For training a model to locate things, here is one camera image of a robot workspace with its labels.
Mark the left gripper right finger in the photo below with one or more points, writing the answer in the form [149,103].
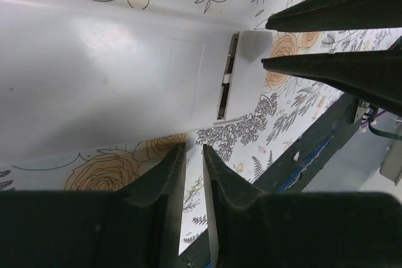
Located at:
[249,227]

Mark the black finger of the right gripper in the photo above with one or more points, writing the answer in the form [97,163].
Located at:
[332,15]

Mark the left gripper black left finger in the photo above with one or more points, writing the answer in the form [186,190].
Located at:
[136,226]

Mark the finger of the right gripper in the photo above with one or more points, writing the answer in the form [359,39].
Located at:
[372,76]

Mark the white battery cover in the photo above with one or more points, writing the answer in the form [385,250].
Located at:
[244,75]

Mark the white remote control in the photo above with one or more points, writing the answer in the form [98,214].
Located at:
[76,75]

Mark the floral table mat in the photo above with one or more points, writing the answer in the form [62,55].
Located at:
[287,107]

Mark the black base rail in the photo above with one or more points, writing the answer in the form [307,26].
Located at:
[321,159]

